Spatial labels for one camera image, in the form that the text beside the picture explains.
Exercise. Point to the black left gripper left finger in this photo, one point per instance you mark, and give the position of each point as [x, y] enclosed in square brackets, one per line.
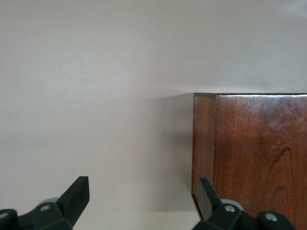
[72, 201]

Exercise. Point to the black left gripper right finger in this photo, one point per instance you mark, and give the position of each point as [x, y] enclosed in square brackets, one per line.
[208, 198]

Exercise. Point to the dark brown wooden cabinet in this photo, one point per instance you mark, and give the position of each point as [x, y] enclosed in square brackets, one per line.
[259, 155]

